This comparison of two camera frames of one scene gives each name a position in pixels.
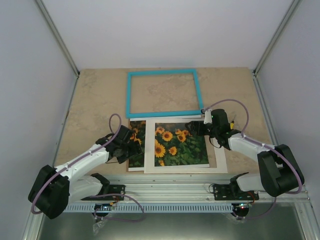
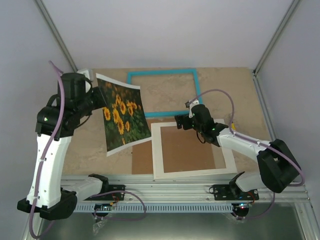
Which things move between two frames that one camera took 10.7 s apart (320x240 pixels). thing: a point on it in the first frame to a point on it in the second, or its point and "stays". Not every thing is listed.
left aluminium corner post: x=56 y=32 stays
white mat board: x=218 y=156 to x=157 y=155
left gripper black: x=136 y=149 to x=101 y=99
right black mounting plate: x=232 y=192 stays
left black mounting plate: x=114 y=189 stays
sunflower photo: x=174 y=145 to x=126 y=122
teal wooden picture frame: x=194 y=71 stays
